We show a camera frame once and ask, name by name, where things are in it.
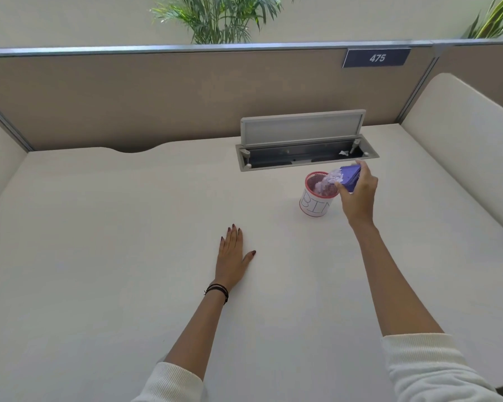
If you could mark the person's right hand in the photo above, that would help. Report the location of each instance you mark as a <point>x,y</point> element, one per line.
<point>360,196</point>

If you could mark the person's left hand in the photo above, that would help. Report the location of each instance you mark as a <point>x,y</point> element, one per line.
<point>230,263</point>

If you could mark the person's right thumb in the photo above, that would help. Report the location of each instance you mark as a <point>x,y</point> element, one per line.
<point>343,192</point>

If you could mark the person's left thumb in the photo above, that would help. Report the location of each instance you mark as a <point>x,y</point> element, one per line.
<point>249,258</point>

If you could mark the purple box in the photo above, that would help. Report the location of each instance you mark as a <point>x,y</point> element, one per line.
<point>350,176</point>

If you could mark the person's right forearm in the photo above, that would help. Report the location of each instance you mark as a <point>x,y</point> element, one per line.
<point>392,280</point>

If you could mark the person's left forearm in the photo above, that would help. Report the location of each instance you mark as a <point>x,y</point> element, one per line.
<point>197,330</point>

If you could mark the red mesh bin with white label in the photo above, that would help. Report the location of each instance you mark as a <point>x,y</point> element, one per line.
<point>316,198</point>

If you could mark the black wrist bands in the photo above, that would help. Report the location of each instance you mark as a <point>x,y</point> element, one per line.
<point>217,290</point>

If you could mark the blue number sign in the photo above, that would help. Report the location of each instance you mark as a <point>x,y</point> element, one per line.
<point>376,58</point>

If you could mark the beige cubicle partition panel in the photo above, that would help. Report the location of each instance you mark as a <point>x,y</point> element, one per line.
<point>184,96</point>

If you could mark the green palm plant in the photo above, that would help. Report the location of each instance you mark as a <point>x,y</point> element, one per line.
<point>218,14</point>

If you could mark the green leafy plant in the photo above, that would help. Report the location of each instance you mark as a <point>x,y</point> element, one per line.
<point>492,18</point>

